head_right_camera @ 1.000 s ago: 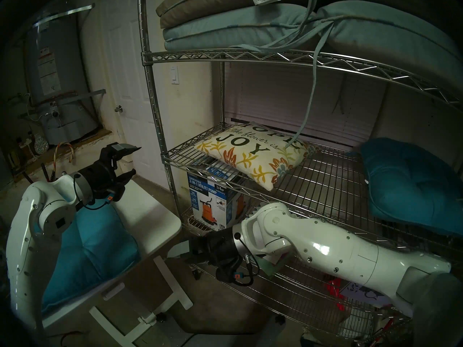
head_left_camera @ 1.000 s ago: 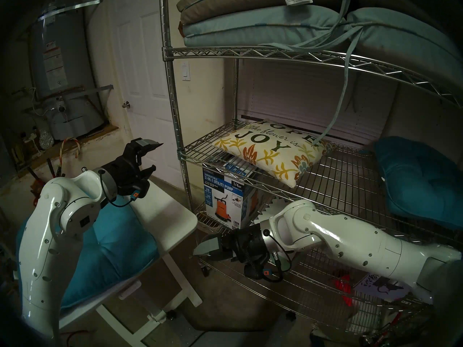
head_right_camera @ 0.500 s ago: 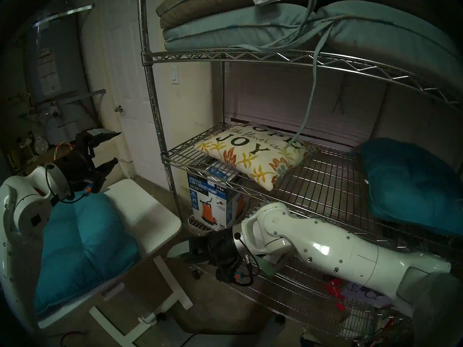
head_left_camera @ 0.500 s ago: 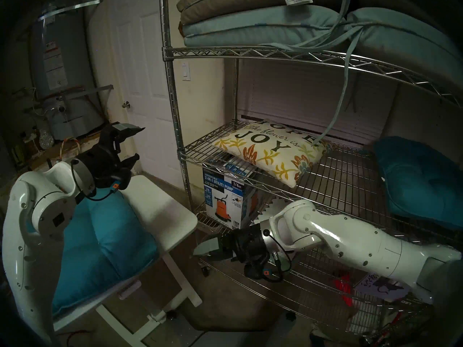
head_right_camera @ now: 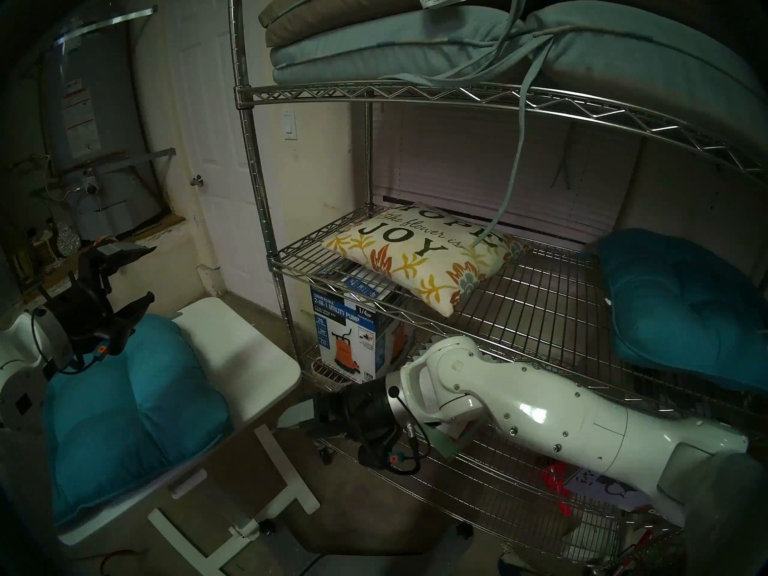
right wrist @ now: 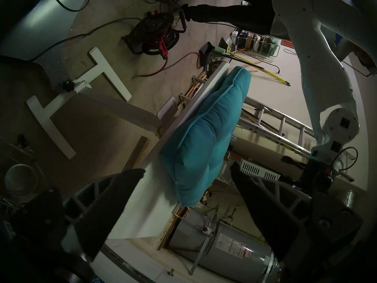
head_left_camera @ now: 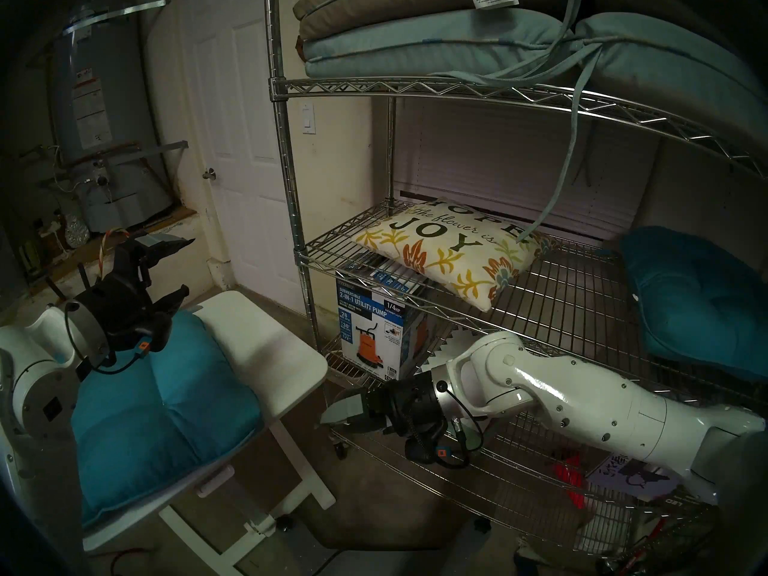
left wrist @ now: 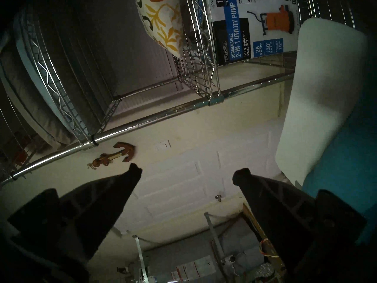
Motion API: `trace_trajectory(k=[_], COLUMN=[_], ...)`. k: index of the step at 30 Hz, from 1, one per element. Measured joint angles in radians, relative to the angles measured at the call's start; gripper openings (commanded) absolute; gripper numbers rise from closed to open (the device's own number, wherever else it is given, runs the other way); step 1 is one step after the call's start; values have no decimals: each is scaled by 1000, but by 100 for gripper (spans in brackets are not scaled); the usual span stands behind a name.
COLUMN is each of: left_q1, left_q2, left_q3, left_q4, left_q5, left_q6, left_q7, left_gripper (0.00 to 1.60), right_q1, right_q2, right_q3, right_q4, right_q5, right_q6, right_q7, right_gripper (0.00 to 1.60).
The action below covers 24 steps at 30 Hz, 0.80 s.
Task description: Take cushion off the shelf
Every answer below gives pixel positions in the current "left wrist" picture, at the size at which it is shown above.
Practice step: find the floral HOPE JOY pillow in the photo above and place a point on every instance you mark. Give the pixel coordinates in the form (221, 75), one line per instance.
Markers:
(160, 23)

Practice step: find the white panel door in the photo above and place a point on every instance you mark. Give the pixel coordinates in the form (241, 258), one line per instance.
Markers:
(182, 182)

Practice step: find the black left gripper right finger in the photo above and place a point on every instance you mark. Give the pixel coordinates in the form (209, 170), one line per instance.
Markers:
(288, 217)

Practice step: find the light blue seat cushion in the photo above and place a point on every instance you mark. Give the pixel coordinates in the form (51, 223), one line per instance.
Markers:
(35, 67)

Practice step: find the white adjustable side table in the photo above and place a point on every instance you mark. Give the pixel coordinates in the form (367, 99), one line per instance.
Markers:
(318, 93)

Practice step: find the utility pump cardboard box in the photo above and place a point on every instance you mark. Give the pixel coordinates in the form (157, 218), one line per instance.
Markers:
(250, 29)

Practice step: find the teal tufted seat cushion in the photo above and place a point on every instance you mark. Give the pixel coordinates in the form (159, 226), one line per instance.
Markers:
(338, 173)

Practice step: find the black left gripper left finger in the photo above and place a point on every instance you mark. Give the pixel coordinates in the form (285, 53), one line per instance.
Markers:
(94, 208)

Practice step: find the brown anchor wall decoration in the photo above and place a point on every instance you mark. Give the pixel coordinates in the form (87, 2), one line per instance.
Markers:
(123, 151)

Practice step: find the crumpled aluminium foil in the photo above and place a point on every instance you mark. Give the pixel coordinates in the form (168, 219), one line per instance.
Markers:
(265, 270)

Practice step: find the tan seat cushion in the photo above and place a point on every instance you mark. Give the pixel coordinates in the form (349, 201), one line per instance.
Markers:
(20, 99)

